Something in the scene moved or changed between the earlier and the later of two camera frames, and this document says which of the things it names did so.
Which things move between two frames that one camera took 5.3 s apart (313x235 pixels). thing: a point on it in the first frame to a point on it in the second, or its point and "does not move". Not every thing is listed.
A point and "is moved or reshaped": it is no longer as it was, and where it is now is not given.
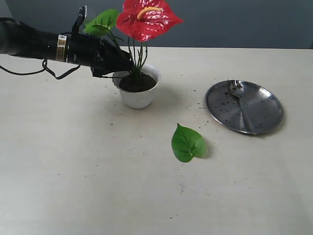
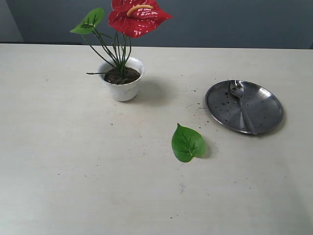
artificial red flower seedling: [139, 21] is moved or reshaped
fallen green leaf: [187, 143] does not move
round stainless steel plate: [264, 108] does not move
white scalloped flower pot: [141, 99] to [122, 92]
